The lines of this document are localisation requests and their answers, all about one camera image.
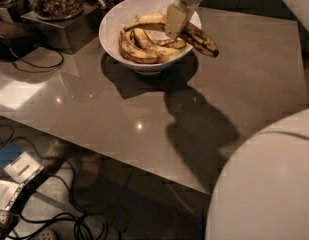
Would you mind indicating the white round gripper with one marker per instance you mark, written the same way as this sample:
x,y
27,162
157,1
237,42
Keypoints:
x,y
176,16

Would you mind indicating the spotted banana with green stem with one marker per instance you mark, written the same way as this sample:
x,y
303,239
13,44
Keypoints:
x,y
190,33

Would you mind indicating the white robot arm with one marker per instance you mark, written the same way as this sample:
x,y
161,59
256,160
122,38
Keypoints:
x,y
262,191

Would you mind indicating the small banana right side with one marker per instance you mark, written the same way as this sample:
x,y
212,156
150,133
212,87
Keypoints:
x,y
170,43

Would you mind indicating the middle spotted banana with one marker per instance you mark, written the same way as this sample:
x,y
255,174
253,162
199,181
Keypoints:
x,y
144,42

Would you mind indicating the white ceramic bowl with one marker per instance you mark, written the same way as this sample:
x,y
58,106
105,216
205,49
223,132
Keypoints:
x,y
123,14

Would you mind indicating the large curved spotted banana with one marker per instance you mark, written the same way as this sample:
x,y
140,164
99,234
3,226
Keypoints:
x,y
133,53

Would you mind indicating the grey metal stand block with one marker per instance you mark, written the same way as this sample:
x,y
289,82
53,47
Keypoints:
x,y
69,35

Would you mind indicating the black appliance on left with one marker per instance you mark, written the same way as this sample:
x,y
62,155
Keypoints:
x,y
16,40

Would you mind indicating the blue and white box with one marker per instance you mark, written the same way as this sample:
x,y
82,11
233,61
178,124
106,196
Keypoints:
x,y
19,164

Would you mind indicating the white paper sheet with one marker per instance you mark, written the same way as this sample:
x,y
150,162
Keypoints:
x,y
8,194

